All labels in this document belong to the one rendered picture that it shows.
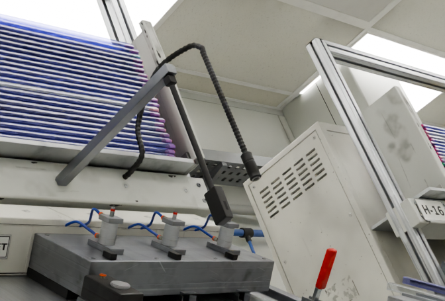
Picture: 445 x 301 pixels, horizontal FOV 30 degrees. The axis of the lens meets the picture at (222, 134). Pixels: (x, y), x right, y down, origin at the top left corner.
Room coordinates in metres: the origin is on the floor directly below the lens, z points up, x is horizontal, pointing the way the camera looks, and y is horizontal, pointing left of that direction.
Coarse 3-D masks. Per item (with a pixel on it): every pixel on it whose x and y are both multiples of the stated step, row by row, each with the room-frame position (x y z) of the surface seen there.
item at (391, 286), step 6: (390, 282) 1.28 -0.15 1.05; (390, 288) 1.28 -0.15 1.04; (396, 288) 1.27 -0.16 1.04; (402, 288) 1.27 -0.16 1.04; (408, 288) 1.26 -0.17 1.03; (414, 288) 1.26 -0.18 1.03; (414, 294) 1.26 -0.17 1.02; (420, 294) 1.25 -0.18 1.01; (426, 294) 1.25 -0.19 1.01; (432, 294) 1.24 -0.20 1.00; (432, 300) 1.24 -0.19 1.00; (438, 300) 1.24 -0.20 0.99; (444, 300) 1.23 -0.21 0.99
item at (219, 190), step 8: (208, 192) 0.93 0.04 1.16; (216, 192) 0.92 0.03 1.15; (208, 200) 0.93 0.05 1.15; (216, 200) 0.93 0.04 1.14; (224, 200) 0.93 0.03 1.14; (216, 208) 0.93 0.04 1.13; (224, 208) 0.93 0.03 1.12; (216, 216) 0.93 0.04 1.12; (224, 216) 0.92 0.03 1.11; (232, 216) 0.93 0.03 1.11; (216, 224) 0.94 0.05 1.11
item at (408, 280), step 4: (404, 280) 1.36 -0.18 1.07; (408, 280) 1.35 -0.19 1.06; (412, 280) 1.35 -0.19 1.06; (416, 280) 1.35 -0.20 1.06; (420, 280) 1.34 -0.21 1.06; (408, 284) 1.36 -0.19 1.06; (412, 284) 1.35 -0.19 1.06; (416, 284) 1.35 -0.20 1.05; (420, 284) 1.34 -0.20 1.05; (424, 284) 1.34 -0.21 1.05; (428, 284) 1.34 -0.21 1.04; (432, 284) 1.33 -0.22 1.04; (436, 284) 1.33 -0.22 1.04; (424, 288) 1.34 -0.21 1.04; (428, 288) 1.34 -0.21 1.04; (432, 288) 1.33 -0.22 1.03; (436, 288) 1.33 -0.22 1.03; (440, 288) 1.33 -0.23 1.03; (444, 288) 1.32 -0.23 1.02; (440, 292) 1.33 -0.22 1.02; (444, 292) 1.32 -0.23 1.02
